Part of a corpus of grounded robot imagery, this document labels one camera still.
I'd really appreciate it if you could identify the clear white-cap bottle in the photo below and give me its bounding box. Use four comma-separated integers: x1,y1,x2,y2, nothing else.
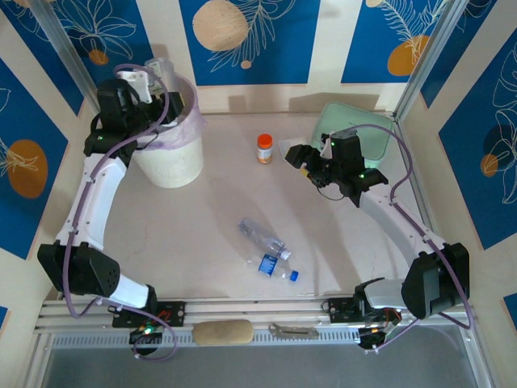
237,217,292,261

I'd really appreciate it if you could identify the white ribbed waste bin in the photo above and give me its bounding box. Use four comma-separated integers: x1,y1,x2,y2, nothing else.
128,72,205,189

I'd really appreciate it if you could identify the blue-label blue-cap bottle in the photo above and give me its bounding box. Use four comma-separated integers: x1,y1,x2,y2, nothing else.
244,253,301,283

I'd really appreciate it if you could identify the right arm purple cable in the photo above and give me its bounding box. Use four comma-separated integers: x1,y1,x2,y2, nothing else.
349,124,474,356

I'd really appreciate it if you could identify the orange-lid jar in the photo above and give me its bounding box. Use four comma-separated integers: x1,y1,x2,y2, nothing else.
257,133,275,165

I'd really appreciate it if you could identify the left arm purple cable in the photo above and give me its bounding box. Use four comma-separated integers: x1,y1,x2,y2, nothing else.
64,63,179,364

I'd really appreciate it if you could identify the flat metal tool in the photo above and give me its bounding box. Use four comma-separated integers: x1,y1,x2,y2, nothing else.
268,322,319,340

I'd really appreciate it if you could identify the beige oblong pad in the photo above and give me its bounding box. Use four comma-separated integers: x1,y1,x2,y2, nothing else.
191,318,255,346

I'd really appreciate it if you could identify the clear plastic pouch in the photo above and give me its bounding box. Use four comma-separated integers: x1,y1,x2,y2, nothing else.
277,137,308,157

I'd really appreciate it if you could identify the black controller board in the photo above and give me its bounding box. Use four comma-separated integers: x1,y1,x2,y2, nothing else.
128,325,163,357
357,325,399,352

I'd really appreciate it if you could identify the purple plastic bin liner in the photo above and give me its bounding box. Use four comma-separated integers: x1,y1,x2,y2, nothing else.
132,74,207,151

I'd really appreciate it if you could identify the clear green-cap bottle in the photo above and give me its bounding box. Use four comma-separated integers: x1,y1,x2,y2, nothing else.
143,56,177,97

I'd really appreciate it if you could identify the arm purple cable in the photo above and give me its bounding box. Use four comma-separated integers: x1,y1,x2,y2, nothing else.
349,124,474,356
64,63,179,364

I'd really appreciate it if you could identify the grey slotted cable duct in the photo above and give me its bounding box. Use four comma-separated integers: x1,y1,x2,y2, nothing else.
48,327,465,349

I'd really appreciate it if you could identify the aluminium frame post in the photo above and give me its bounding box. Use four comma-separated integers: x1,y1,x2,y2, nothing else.
392,0,473,124
30,0,106,118

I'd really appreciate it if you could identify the grey metal panel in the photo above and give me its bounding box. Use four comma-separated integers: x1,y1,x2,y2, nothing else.
40,346,485,388

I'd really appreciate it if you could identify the aluminium front rail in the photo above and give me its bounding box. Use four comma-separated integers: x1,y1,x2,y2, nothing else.
34,297,473,335

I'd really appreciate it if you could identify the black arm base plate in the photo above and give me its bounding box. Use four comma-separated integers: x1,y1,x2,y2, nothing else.
327,297,401,324
111,301,187,328

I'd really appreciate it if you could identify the mint green plastic box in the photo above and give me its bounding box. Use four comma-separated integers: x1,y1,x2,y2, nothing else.
310,100,395,171

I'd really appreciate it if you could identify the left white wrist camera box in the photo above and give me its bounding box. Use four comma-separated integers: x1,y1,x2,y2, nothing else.
116,69,153,104

